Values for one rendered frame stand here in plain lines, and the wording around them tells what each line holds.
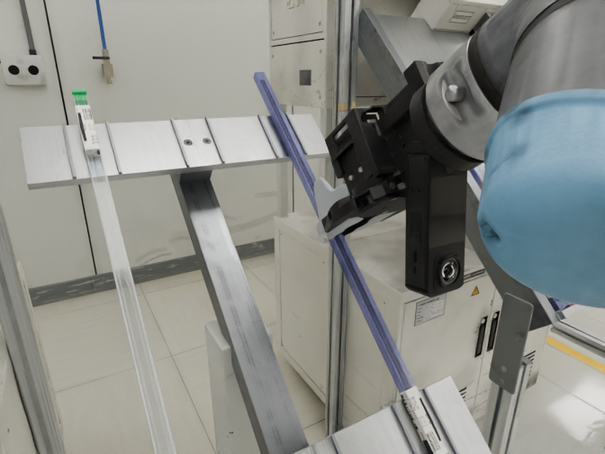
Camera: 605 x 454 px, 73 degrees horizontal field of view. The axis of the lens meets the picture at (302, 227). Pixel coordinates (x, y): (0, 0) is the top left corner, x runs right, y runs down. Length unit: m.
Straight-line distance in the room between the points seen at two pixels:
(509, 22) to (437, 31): 0.85
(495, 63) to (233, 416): 0.42
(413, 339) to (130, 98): 1.75
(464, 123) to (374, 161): 0.09
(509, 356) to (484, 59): 0.57
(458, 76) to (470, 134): 0.04
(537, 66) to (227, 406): 0.43
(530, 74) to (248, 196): 2.37
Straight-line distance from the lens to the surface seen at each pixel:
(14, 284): 0.86
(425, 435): 0.43
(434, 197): 0.32
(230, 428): 0.52
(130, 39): 2.28
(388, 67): 0.92
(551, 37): 0.20
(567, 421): 1.75
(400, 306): 0.98
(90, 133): 0.48
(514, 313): 0.73
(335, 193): 0.40
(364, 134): 0.35
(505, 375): 0.79
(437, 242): 0.33
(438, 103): 0.29
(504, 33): 0.26
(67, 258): 2.40
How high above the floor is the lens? 1.07
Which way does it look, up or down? 20 degrees down
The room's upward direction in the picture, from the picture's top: straight up
